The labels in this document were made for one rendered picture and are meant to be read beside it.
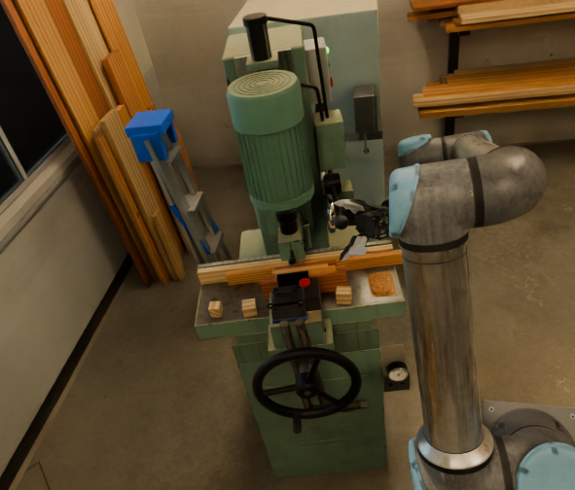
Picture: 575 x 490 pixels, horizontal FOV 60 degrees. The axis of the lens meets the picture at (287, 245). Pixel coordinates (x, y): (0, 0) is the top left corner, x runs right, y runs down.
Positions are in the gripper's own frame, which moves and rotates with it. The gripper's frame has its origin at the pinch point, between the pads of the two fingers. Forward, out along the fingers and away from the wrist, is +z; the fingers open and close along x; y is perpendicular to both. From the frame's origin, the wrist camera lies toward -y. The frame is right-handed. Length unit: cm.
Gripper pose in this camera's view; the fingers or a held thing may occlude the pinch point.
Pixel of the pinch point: (334, 232)
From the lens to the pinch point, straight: 125.6
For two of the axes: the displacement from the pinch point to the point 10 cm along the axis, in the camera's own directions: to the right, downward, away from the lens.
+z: -7.8, 3.2, -5.5
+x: 1.4, 9.3, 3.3
